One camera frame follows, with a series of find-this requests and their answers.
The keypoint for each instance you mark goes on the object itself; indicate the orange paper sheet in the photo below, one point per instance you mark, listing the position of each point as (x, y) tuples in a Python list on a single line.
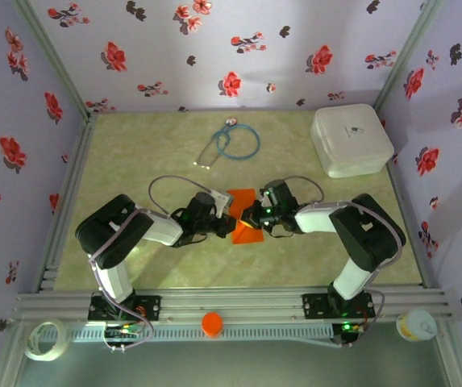
[(242, 201)]

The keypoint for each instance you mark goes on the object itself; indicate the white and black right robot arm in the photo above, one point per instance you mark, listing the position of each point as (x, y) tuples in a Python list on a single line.
[(355, 278)]

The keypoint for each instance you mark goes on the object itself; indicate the blue tube stethoscope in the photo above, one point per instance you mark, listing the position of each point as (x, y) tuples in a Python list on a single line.
[(230, 120)]

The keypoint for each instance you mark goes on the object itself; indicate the white lidded plastic box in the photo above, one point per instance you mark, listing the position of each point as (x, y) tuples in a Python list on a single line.
[(351, 137)]

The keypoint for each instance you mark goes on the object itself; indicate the orange plastic cap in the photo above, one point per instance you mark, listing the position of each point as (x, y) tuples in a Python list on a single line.
[(212, 322)]

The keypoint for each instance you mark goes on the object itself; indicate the yellow-white tape roll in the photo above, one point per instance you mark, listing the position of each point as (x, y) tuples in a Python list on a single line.
[(418, 324)]

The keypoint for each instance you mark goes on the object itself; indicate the clear tape roll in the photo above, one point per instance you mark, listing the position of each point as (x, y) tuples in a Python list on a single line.
[(45, 356)]

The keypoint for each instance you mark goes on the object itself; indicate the aluminium mounting rail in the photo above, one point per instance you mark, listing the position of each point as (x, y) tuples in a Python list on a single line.
[(234, 302)]

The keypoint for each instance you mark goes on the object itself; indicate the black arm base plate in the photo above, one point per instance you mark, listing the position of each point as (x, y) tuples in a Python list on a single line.
[(150, 304), (315, 306)]

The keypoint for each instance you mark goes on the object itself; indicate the aluminium side rail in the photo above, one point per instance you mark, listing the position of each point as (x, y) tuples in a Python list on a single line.
[(414, 242), (71, 181)]

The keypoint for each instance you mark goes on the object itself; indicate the aluminium frame post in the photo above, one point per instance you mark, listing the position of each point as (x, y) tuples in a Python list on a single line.
[(409, 52), (454, 363), (7, 363), (56, 60)]

